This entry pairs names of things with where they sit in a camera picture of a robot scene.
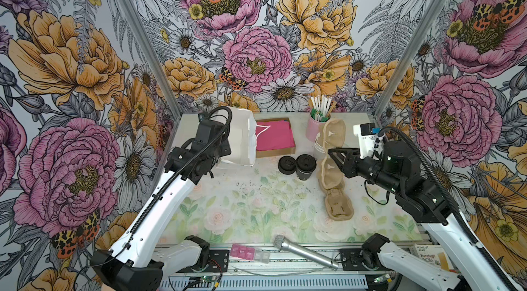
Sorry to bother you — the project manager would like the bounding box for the black plastic cup lid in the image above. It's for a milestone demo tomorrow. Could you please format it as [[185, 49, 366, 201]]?
[[296, 154, 316, 173]]

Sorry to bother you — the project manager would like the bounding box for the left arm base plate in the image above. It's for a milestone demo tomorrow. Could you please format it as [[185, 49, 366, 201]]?
[[191, 249, 230, 273]]

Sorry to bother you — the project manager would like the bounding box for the brown pulp cup carrier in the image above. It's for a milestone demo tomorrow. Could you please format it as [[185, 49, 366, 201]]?
[[315, 119, 354, 221]]

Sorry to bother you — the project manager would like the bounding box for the stack of white paper cups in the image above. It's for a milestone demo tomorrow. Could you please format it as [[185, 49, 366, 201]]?
[[314, 139, 326, 161]]

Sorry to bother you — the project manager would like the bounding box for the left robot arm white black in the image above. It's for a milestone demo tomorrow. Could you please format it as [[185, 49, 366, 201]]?
[[90, 107, 233, 290]]

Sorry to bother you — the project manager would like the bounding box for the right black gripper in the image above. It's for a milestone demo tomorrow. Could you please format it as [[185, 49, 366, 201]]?
[[327, 149, 404, 195]]

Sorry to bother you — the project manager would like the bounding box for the paper coffee cup black sleeve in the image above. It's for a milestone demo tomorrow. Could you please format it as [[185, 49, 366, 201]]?
[[296, 168, 314, 181]]

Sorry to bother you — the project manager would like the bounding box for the pink plastic clip box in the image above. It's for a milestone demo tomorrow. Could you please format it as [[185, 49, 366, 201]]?
[[230, 244, 270, 264]]

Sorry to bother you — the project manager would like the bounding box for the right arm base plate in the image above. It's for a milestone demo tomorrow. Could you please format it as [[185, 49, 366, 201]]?
[[339, 248, 369, 271]]

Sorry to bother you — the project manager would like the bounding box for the silver microphone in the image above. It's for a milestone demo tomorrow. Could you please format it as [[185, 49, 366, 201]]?
[[273, 235, 339, 271]]

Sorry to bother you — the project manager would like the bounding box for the pink straw holder cup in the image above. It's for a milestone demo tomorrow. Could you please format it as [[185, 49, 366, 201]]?
[[305, 116, 331, 142]]

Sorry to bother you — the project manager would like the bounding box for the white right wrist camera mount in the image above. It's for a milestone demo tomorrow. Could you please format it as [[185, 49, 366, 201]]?
[[353, 123, 380, 159]]

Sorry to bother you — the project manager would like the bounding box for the brown cardboard napkin tray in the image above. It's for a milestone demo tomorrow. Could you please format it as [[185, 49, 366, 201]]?
[[256, 118, 296, 158]]

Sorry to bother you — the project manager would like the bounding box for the pink napkin stack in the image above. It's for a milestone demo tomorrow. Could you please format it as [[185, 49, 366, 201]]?
[[255, 120, 295, 152]]

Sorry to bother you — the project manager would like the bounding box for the bandage box red white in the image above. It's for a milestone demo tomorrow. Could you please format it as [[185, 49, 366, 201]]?
[[410, 244, 455, 271]]

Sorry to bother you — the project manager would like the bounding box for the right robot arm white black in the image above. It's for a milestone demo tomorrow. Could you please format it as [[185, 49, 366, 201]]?
[[328, 126, 522, 290]]

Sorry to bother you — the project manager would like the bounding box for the white paper gift bag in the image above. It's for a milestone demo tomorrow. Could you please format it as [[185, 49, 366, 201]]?
[[220, 107, 268, 166]]

